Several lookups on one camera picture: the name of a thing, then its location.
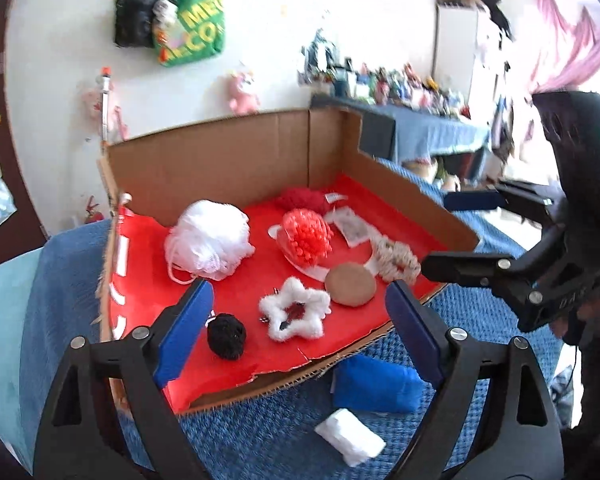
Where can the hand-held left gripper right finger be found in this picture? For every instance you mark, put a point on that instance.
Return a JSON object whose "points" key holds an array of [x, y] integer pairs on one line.
{"points": [[415, 332]]}

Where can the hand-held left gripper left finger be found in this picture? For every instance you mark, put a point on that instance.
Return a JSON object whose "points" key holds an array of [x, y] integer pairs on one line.
{"points": [[185, 332]]}

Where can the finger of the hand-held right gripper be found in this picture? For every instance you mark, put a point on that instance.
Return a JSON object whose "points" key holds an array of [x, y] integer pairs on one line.
{"points": [[472, 201], [460, 267]]}

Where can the black yarn pompom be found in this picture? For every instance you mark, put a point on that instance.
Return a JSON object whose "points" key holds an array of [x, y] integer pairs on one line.
{"points": [[226, 336]]}

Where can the cream crochet scrunchie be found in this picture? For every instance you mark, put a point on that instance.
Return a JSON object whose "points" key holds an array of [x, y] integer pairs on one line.
{"points": [[395, 260]]}

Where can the tan round powder puff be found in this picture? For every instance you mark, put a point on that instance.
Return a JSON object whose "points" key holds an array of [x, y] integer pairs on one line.
{"points": [[350, 285]]}

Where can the white fluffy star ornament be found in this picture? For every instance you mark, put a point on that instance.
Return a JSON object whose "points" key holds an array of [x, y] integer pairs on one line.
{"points": [[271, 306]]}

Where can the white tissue packet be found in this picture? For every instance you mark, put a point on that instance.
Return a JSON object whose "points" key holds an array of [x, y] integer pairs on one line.
{"points": [[352, 227]]}

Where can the red spiky ball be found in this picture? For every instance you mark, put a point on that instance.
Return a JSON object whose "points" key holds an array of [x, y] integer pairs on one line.
{"points": [[307, 235]]}

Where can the cardboard box with red lining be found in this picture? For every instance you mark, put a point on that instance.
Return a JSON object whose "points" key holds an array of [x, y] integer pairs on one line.
{"points": [[220, 160]]}

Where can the blue cloth pouch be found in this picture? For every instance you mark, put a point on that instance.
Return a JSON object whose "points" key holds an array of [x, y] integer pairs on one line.
{"points": [[375, 382]]}

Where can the table with blue cloth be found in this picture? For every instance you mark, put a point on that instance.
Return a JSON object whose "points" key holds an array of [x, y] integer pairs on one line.
{"points": [[430, 132]]}

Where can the white mesh bath pouf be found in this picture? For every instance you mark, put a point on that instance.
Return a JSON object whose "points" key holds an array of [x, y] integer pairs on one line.
{"points": [[210, 237]]}

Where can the white folded cloth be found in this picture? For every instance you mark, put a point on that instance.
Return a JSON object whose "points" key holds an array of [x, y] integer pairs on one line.
{"points": [[350, 437]]}

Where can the row of cosmetic bottles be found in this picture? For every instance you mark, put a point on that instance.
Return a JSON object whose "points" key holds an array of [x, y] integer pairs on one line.
{"points": [[390, 87]]}

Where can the pink curtain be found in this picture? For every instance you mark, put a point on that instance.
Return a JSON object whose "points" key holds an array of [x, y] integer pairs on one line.
{"points": [[575, 45]]}

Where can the small red object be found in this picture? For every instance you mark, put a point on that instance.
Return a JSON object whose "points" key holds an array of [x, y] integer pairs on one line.
{"points": [[94, 212]]}

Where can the white cabinet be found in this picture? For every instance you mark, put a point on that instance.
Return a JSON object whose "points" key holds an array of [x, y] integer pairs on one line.
{"points": [[460, 50]]}

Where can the red yarn pompom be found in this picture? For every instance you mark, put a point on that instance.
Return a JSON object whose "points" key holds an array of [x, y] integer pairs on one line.
{"points": [[300, 198]]}

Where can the light blue cloth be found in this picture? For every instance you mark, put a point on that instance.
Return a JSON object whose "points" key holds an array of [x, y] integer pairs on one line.
{"points": [[5, 335]]}

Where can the dark brown door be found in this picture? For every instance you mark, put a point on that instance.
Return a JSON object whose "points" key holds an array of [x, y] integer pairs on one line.
{"points": [[15, 247]]}

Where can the green tote bag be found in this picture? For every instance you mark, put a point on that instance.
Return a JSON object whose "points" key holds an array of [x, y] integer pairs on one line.
{"points": [[192, 30]]}

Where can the black bag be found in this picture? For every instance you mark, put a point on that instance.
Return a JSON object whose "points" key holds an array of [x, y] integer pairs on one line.
{"points": [[135, 15]]}

